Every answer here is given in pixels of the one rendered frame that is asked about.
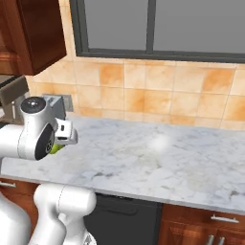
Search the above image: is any brown wooden wall cupboard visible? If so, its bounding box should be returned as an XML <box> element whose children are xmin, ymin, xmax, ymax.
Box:
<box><xmin>0</xmin><ymin>0</ymin><xmax>68</xmax><ymax>77</ymax></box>

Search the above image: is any grey toaster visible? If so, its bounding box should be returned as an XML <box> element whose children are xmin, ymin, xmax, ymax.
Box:
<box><xmin>42</xmin><ymin>94</ymin><xmax>75</xmax><ymax>122</ymax></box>

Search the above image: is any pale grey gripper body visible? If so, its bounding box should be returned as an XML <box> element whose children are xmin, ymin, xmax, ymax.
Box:
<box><xmin>54</xmin><ymin>127</ymin><xmax>79</xmax><ymax>146</ymax></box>

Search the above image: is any green pear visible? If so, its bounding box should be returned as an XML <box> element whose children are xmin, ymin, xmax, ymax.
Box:
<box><xmin>49</xmin><ymin>144</ymin><xmax>65</xmax><ymax>155</ymax></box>

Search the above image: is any dark grey framed window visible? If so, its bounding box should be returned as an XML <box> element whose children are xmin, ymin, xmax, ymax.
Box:
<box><xmin>69</xmin><ymin>0</ymin><xmax>245</xmax><ymax>64</ymax></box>

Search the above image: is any brown wooden drawer front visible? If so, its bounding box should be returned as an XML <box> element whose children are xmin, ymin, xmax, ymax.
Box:
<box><xmin>160</xmin><ymin>203</ymin><xmax>245</xmax><ymax>232</ymax></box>
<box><xmin>0</xmin><ymin>177</ymin><xmax>41</xmax><ymax>205</ymax></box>

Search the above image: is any brown wooden cupboard door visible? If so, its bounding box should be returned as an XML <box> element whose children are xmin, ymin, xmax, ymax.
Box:
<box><xmin>157</xmin><ymin>219</ymin><xmax>245</xmax><ymax>245</ymax></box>

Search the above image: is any silver drawer handle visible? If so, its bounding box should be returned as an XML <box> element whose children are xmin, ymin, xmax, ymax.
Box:
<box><xmin>210</xmin><ymin>214</ymin><xmax>240</xmax><ymax>225</ymax></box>
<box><xmin>0</xmin><ymin>180</ymin><xmax>17</xmax><ymax>189</ymax></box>

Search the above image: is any grey range hood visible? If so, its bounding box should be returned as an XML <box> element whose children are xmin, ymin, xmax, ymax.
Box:
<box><xmin>0</xmin><ymin>75</ymin><xmax>31</xmax><ymax>107</ymax></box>

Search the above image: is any black dishwasher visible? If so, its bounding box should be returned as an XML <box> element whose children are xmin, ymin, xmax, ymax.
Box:
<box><xmin>83</xmin><ymin>192</ymin><xmax>164</xmax><ymax>245</ymax></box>

